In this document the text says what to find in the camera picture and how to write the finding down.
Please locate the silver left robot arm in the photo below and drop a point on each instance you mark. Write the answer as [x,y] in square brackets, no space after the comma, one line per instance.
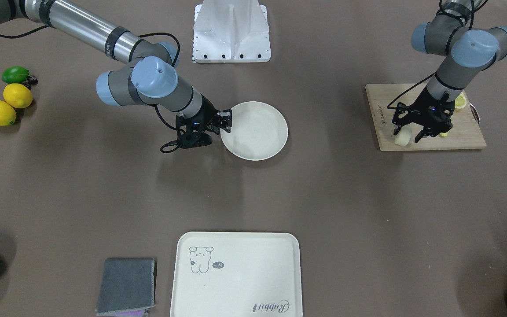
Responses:
[466,51]

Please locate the cream round plate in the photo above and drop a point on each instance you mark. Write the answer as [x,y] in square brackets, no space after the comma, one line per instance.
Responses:
[259,131]

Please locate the purple cloth under grey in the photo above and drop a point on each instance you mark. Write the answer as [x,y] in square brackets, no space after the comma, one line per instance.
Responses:
[132,313]

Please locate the white steamed bun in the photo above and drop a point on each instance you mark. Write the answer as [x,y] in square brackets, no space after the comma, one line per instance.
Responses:
[403,137]

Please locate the yellow lemon near pepper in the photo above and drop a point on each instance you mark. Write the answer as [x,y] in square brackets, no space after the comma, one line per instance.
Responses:
[17,95]

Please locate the cream rabbit tray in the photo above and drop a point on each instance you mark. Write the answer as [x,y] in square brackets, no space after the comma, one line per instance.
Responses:
[237,274]

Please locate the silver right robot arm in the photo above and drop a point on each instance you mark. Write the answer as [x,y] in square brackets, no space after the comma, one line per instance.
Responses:
[147,76]

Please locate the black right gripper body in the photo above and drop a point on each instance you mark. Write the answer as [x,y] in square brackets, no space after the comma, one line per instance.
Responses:
[208,114]

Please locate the wooden cutting board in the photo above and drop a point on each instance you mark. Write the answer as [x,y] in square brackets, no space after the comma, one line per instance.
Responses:
[465,134]

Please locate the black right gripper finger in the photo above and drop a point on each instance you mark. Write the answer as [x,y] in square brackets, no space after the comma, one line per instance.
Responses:
[225,127]

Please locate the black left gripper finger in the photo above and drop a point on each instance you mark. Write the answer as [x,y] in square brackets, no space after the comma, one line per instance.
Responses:
[399,130]
[424,133]

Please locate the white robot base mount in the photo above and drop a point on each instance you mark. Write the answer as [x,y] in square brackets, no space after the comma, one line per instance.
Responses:
[231,31]

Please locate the dark purple toy grapes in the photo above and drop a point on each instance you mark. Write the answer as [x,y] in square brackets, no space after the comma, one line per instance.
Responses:
[30,81]

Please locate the lemon slice front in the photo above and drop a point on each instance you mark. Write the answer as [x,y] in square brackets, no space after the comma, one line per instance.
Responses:
[461,101]

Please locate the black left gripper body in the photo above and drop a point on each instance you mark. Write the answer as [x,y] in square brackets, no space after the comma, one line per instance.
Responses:
[434,112]

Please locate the grey folded cloth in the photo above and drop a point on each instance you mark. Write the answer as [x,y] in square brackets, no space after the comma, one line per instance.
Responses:
[127,284]

